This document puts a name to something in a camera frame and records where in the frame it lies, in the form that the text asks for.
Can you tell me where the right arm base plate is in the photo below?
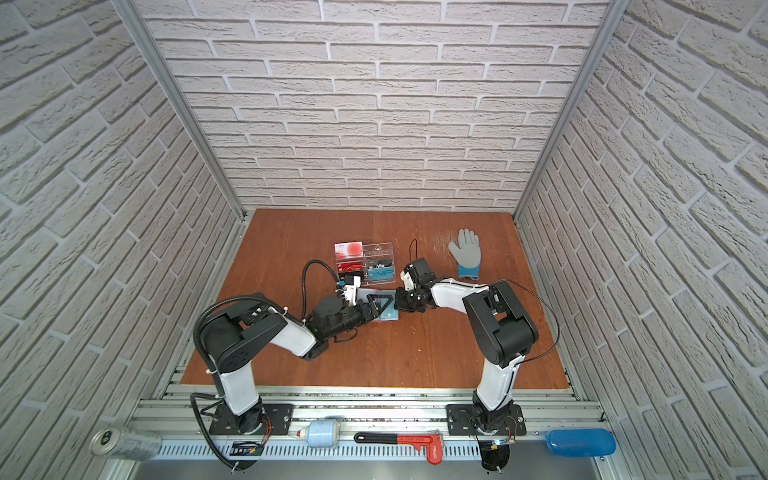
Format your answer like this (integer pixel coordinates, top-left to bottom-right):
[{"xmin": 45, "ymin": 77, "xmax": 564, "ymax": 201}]
[{"xmin": 446, "ymin": 402, "xmax": 527, "ymax": 438}]

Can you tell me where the silver drink can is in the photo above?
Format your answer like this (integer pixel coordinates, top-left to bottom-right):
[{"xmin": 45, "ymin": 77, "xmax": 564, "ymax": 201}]
[{"xmin": 90, "ymin": 427, "xmax": 162, "ymax": 461}]

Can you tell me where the clear acrylic card display stand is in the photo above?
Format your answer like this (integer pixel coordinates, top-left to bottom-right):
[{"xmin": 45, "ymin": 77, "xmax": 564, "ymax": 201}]
[{"xmin": 336, "ymin": 242, "xmax": 395, "ymax": 286}]

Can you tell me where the red VIP card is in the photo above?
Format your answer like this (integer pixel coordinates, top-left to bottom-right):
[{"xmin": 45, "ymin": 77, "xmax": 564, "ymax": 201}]
[{"xmin": 336, "ymin": 260, "xmax": 364, "ymax": 273}]

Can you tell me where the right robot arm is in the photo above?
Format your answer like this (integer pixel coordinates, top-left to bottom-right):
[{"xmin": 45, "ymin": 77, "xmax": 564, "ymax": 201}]
[{"xmin": 395, "ymin": 258, "xmax": 539, "ymax": 432}]

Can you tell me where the red leather card holder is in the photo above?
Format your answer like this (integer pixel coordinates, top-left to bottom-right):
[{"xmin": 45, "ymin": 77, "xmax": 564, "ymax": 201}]
[{"xmin": 357, "ymin": 288, "xmax": 399, "ymax": 322}]

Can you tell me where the grey work glove blue cuff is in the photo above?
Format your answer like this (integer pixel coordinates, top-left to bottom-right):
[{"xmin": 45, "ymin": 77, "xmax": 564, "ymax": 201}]
[{"xmin": 448, "ymin": 229, "xmax": 482, "ymax": 281}]

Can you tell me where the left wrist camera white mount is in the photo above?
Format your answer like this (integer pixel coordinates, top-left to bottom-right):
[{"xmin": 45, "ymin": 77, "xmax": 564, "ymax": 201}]
[{"xmin": 339, "ymin": 274, "xmax": 361, "ymax": 306}]

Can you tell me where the aluminium rail frame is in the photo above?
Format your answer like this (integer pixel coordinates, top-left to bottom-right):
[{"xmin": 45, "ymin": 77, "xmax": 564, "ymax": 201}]
[{"xmin": 124, "ymin": 383, "xmax": 610, "ymax": 479}]

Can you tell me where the blue plastic case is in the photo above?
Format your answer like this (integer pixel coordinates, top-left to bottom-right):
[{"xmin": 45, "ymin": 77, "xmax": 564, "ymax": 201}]
[{"xmin": 545, "ymin": 429, "xmax": 617, "ymax": 458}]

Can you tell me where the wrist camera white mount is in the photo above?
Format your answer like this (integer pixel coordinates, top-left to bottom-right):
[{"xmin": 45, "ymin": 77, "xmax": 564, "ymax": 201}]
[
  {"xmin": 339, "ymin": 274, "xmax": 361, "ymax": 306},
  {"xmin": 400, "ymin": 269, "xmax": 415, "ymax": 291}
]

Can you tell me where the red white patterned card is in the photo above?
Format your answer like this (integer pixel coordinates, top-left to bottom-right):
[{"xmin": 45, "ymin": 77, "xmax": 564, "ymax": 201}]
[{"xmin": 334, "ymin": 241, "xmax": 364, "ymax": 262}]

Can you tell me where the black logo Vip card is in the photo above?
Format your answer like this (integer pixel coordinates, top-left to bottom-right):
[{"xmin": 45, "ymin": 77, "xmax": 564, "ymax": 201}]
[{"xmin": 366, "ymin": 256, "xmax": 393, "ymax": 270}]

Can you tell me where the red black pipe wrench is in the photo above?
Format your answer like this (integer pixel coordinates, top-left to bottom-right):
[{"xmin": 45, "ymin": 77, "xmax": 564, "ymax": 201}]
[{"xmin": 353, "ymin": 432, "xmax": 443, "ymax": 465}]

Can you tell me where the teal VIP card in stand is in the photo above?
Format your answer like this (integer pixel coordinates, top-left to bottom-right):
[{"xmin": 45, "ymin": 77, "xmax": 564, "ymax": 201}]
[{"xmin": 367, "ymin": 266, "xmax": 395, "ymax": 283}]

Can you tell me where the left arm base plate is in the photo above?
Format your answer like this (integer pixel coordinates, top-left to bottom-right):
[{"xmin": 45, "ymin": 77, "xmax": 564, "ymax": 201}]
[{"xmin": 208, "ymin": 403, "xmax": 294, "ymax": 436}]

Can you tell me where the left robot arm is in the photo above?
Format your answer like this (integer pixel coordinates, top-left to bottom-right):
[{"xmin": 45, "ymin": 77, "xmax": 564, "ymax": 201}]
[{"xmin": 192, "ymin": 292, "xmax": 394, "ymax": 434}]

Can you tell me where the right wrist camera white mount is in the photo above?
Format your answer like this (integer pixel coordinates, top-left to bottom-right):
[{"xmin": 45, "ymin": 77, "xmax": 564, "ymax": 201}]
[{"xmin": 400, "ymin": 269, "xmax": 415, "ymax": 291}]

